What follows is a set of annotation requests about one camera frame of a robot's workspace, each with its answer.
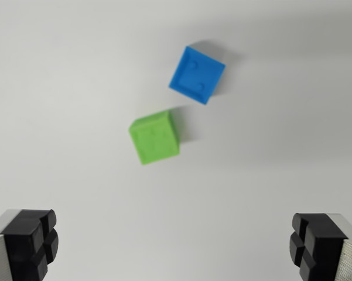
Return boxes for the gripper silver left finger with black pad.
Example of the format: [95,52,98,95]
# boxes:
[0,208,60,281]

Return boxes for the green embossed cube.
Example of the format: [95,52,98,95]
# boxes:
[128,109,182,166]

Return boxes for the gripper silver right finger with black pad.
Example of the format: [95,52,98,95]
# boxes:
[288,213,352,281]

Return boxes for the blue embossed cube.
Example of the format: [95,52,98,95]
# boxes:
[168,45,226,106]

